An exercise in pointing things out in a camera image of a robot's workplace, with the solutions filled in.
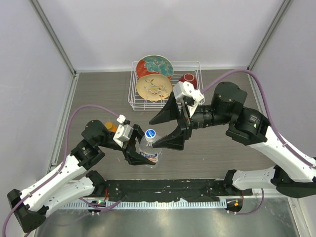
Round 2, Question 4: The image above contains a beige bird plate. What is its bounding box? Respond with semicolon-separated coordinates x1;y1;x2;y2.
136;74;173;101

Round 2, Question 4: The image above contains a red bowl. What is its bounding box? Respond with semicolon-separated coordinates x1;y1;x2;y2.
179;73;198;89

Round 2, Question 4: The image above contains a white slotted cable duct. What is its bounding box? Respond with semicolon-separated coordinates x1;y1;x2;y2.
58;199;227;210

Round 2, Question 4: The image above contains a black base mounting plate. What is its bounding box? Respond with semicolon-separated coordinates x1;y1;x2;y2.
76;178;252;202

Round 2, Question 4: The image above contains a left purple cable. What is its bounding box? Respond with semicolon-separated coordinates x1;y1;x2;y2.
0;104;124;233

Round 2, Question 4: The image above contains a white bottle cap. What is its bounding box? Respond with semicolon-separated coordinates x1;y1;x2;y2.
145;129;156;139

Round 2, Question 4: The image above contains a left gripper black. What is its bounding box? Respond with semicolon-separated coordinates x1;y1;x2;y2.
97;124;156;164

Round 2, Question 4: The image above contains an orange juice bottle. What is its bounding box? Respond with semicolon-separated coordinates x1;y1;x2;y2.
105;122;117;132

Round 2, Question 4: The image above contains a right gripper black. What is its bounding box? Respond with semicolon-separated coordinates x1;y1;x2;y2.
149;91;232;150

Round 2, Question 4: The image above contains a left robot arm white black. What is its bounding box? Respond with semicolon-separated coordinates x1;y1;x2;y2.
7;120;153;233

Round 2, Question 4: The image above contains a white wire dish rack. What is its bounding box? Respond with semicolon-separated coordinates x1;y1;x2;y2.
128;61;203;111

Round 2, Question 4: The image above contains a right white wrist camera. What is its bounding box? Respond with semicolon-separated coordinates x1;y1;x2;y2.
173;81;204;118

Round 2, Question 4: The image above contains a clear plastic water bottle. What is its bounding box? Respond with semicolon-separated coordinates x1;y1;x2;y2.
139;134;162;168

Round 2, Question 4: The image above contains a red teal floral plate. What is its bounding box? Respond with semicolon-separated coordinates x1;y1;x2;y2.
136;55;174;79

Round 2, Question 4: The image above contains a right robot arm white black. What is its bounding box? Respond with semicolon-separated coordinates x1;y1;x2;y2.
150;82;316;198

